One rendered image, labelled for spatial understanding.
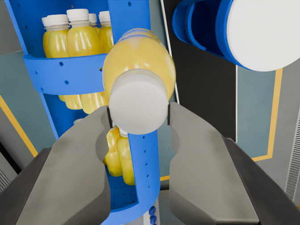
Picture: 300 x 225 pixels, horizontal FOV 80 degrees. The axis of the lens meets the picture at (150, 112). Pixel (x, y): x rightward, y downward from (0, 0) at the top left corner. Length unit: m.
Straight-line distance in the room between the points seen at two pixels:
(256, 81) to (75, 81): 1.76
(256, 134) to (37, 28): 2.12
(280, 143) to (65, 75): 2.38
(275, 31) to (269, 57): 0.07
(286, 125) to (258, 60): 1.81
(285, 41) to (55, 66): 0.59
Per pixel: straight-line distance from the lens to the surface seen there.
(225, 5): 0.60
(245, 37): 0.59
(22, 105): 1.99
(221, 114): 1.75
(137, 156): 0.45
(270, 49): 0.64
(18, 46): 1.38
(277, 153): 2.59
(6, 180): 2.29
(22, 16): 0.53
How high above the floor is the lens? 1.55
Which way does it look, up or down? 63 degrees down
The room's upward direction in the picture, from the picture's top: 172 degrees clockwise
